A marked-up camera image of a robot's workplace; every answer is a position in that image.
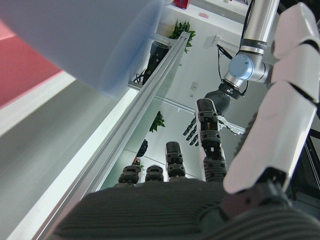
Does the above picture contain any left grey white robot hand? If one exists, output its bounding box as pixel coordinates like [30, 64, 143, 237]
[182, 89, 245, 148]

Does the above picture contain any right white grey robot hand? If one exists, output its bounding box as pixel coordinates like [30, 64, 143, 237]
[47, 2, 320, 240]

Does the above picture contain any blue plastic cup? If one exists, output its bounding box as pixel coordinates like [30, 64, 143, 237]
[0, 0, 166, 100]

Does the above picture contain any pink plastic box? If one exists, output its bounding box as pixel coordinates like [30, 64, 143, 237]
[0, 18, 63, 110]

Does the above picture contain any small black device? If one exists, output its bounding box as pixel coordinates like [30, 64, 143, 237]
[136, 139, 149, 158]

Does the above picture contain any small green plant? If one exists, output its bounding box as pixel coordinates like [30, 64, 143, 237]
[149, 111, 166, 133]

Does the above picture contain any black perforated cylinder device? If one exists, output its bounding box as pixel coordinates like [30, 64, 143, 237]
[133, 40, 172, 86]

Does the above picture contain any large green plant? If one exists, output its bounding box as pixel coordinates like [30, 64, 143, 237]
[168, 18, 197, 53]

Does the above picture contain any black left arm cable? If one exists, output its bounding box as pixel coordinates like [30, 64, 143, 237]
[216, 43, 235, 82]

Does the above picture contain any aluminium frame profile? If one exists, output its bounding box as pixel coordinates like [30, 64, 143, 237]
[31, 31, 191, 240]

